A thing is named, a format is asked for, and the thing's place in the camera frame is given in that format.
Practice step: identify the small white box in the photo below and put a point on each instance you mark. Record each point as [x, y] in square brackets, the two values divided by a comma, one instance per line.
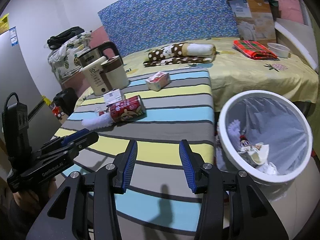
[113, 95]

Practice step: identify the yellow bed sheet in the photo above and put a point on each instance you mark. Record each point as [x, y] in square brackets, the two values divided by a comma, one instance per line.
[250, 80]

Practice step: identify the brown polka dot blanket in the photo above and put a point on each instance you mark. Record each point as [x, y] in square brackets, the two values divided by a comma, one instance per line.
[160, 55]

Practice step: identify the printed cardboard box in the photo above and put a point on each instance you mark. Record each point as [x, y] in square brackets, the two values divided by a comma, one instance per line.
[257, 20]

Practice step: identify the blue white label sticker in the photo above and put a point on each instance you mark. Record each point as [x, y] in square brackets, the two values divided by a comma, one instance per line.
[13, 36]

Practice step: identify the white tissue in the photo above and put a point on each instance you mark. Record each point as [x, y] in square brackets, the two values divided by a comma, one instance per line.
[268, 168]

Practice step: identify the grey refrigerator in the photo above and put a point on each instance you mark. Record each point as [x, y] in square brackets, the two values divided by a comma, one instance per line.
[22, 75]

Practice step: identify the yellow sticker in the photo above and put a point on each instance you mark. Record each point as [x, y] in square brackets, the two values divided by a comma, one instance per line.
[3, 23]

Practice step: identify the white round trash bin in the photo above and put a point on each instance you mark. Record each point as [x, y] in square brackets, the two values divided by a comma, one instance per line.
[262, 178]

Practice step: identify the red drink can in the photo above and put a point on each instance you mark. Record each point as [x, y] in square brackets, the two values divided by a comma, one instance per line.
[127, 110]

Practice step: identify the white plastic bin liner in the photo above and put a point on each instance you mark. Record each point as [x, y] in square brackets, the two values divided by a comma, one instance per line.
[275, 130]

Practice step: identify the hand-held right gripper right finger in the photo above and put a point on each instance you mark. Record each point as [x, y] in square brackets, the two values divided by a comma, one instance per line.
[186, 165]

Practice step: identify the red plaid cloth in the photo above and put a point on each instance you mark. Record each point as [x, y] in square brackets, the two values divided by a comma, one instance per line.
[252, 48]

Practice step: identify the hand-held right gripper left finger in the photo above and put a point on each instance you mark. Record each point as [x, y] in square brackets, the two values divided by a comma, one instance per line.
[130, 165]

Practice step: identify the beige mug with brown lid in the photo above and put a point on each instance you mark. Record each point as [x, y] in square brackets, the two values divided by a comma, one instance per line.
[116, 75]

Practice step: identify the pineapple print bedding bundle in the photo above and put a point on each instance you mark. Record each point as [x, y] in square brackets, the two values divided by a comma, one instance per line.
[67, 62]

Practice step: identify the small white foam net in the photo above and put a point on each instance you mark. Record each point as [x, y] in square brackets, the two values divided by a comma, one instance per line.
[233, 130]

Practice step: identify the pink storage box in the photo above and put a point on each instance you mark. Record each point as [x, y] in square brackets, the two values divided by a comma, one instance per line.
[75, 85]

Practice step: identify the striped tablecloth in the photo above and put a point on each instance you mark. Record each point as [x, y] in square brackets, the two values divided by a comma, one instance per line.
[162, 120]

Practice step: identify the red white tissue packet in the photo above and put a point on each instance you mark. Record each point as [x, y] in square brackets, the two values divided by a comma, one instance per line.
[157, 81]

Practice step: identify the blue floral headboard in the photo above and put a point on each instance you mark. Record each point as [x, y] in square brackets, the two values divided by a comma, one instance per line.
[162, 15]

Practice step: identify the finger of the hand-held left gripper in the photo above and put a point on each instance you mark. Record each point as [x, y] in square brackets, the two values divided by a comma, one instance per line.
[87, 140]
[73, 137]

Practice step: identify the white bowl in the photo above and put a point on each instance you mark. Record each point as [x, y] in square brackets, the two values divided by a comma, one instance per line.
[278, 50]

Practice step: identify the black bag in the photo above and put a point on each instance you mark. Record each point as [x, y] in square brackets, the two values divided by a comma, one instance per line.
[65, 36]

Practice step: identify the white foam board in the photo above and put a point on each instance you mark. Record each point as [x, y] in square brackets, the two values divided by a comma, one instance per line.
[295, 37]

